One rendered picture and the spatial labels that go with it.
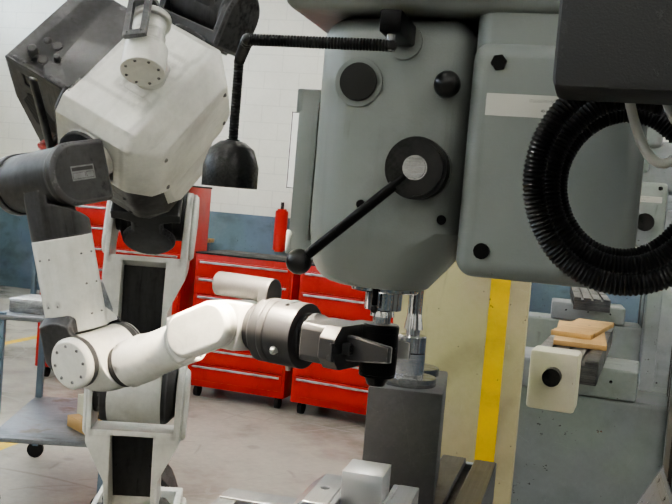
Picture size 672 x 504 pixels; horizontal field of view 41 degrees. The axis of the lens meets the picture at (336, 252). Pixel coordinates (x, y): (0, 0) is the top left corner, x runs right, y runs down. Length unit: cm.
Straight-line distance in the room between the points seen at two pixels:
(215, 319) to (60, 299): 29
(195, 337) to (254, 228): 957
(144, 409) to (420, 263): 88
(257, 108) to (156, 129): 944
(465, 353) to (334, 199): 187
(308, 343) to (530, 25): 47
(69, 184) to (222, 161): 31
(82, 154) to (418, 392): 64
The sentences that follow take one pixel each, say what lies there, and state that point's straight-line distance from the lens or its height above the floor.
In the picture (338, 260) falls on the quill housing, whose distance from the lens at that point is 108.
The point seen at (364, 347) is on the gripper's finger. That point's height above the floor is 123.
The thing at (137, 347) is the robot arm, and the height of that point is 118.
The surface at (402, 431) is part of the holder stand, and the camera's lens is 148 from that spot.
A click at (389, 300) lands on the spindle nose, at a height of 129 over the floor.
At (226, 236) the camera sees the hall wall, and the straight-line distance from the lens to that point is 1093.
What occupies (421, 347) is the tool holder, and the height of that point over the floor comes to 119.
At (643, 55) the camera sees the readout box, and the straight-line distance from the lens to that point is 76.
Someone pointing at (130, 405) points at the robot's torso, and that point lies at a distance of 180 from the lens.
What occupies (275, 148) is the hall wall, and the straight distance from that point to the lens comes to 1076.
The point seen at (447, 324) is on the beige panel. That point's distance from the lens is 288.
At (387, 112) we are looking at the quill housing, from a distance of 105.
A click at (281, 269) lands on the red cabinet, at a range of 603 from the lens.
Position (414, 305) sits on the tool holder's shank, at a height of 125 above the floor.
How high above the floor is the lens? 141
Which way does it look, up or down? 3 degrees down
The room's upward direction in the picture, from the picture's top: 5 degrees clockwise
